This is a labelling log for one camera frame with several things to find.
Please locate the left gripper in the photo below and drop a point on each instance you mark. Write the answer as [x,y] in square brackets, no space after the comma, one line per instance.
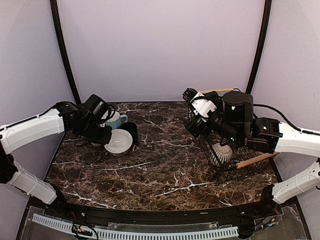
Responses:
[105,139]

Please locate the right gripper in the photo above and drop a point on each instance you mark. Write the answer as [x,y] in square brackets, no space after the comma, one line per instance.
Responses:
[195,124]

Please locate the striped ceramic bowl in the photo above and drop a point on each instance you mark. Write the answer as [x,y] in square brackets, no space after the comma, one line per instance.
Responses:
[220,154]

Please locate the brown ceramic cup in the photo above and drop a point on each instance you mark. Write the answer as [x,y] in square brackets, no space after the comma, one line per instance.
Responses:
[97,146]

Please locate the light blue mug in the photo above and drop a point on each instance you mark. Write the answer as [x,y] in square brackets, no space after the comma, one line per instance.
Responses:
[116,120]

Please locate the beige ceramic bowl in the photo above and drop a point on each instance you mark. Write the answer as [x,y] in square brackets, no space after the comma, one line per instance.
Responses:
[120,142]

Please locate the dark green cup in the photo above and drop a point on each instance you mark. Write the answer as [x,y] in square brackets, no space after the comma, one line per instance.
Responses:
[132,128]

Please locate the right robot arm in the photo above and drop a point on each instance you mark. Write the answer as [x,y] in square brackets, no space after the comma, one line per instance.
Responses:
[292,142]

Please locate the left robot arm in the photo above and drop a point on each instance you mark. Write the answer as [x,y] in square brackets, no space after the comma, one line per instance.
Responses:
[13,136]

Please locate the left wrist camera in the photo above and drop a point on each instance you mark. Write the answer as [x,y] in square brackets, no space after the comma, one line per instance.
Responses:
[99,110]

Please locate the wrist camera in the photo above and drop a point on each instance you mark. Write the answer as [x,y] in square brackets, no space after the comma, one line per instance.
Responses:
[234,107]
[99,110]

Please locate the black wire dish rack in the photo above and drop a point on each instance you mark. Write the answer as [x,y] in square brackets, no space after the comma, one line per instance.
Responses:
[229,171]

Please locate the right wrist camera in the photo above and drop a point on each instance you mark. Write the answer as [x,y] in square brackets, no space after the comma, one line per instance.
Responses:
[234,107]

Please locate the front wooden rack handle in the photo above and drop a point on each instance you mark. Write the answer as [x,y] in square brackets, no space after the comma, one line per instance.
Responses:
[254,160]

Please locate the wooden rack handle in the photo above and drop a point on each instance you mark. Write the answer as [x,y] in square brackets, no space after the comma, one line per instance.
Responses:
[254,160]
[223,90]

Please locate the rear wooden rack handle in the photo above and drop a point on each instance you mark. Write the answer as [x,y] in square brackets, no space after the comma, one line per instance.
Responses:
[223,90]

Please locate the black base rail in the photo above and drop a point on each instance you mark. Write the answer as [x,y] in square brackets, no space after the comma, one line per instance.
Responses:
[234,215]

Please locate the white slotted cable duct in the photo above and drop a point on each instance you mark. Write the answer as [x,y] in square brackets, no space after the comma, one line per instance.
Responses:
[117,231]

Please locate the left black frame post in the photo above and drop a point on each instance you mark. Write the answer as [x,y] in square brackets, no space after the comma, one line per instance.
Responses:
[63,50]

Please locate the black frame post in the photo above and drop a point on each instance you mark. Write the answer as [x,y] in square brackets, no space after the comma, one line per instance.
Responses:
[260,46]
[63,50]

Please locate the right black frame post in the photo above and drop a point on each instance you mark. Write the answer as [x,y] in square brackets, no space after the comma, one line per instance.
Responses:
[260,46]

